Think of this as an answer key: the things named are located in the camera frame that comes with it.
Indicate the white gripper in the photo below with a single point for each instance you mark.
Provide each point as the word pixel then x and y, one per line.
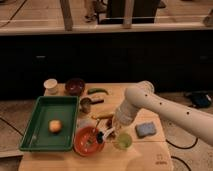
pixel 121 123

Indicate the black and white brush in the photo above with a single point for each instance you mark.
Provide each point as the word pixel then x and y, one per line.
pixel 101 136

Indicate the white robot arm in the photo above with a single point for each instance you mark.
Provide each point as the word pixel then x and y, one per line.
pixel 142 95

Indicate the clear green plastic cup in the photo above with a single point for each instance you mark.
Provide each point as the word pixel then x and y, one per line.
pixel 123 141

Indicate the metal measuring cup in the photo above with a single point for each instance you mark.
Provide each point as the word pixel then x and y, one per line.
pixel 87 102

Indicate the white ceramic cup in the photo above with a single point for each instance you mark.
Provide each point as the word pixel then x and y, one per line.
pixel 51 86

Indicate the yellow banana toy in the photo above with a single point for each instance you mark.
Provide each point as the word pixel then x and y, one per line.
pixel 103 116

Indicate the blue sponge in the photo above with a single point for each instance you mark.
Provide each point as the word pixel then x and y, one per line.
pixel 145 129

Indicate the utensil in orange bowl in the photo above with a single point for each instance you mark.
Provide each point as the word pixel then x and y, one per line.
pixel 92 134

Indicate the orange bowl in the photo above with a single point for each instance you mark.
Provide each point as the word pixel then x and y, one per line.
pixel 85 142

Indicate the dark maroon bowl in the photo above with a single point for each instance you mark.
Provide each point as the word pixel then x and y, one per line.
pixel 75 87

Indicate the yellow round fruit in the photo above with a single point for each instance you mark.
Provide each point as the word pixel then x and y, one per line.
pixel 55 126

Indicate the green plastic tray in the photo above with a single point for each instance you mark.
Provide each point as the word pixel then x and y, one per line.
pixel 38 138

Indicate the black office chair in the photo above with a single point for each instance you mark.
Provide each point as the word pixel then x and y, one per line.
pixel 127 11

